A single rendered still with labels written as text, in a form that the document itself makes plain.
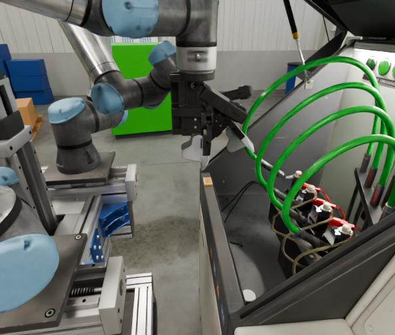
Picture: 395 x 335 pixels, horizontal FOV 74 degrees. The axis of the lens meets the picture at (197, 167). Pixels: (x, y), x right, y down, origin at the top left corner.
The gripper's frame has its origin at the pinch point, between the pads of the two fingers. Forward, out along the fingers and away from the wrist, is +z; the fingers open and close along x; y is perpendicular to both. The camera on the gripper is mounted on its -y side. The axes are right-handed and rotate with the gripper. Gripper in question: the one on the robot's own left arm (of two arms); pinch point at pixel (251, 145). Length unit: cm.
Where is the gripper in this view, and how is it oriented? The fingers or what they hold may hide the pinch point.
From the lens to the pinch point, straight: 72.5
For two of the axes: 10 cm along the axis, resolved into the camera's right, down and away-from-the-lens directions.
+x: -1.1, 2.6, -9.6
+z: 6.7, 7.4, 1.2
